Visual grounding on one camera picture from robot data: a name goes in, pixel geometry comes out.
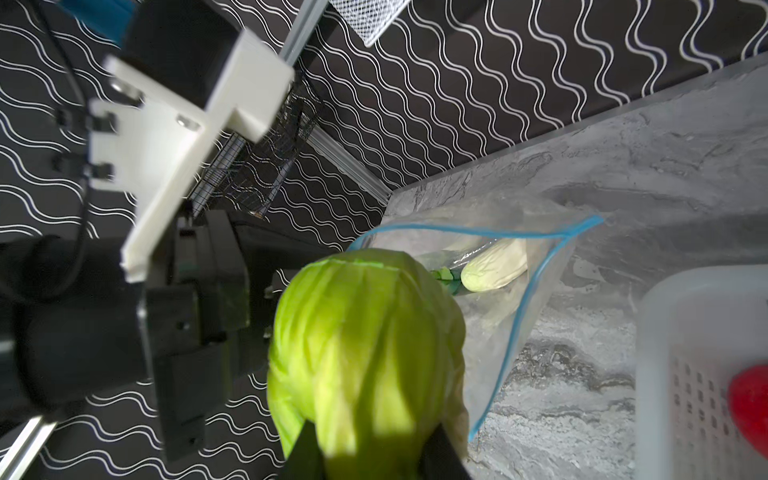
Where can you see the white toy radish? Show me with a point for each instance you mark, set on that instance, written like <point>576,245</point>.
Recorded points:
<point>497,266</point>

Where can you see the black wire wall basket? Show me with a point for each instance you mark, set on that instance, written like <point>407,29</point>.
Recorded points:
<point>244,175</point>

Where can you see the white plastic perforated basket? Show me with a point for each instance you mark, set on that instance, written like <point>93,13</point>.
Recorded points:
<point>696,330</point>

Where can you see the red toy fruit right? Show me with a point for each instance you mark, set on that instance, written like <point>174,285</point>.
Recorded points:
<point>747,403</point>

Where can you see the clear blue-zip bag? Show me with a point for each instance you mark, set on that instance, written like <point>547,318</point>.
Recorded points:
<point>498,322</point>

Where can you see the green toy cabbage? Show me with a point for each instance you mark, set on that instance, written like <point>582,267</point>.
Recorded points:
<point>367,347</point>

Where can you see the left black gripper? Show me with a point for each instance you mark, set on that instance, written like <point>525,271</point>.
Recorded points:
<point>205,316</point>

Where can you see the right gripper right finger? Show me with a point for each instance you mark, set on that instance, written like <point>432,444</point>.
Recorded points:
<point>439,460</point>

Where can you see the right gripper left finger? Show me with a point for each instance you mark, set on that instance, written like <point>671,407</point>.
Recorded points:
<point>305,461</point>

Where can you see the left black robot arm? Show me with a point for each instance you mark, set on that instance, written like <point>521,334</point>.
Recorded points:
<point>57,352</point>

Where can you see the white wire wall basket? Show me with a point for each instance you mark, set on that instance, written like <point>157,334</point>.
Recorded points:
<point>369,19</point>

